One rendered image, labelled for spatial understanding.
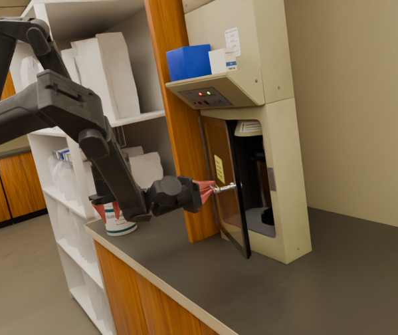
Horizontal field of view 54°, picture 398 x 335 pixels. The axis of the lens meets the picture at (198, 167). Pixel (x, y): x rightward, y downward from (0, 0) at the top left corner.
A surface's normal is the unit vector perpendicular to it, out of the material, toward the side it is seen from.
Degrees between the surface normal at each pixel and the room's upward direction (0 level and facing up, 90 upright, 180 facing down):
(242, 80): 90
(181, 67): 90
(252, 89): 90
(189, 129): 90
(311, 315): 0
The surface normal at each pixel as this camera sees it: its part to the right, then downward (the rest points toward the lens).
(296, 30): -0.82, 0.25
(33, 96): -0.28, -0.42
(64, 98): 0.76, -0.48
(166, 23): 0.54, 0.09
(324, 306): -0.17, -0.96
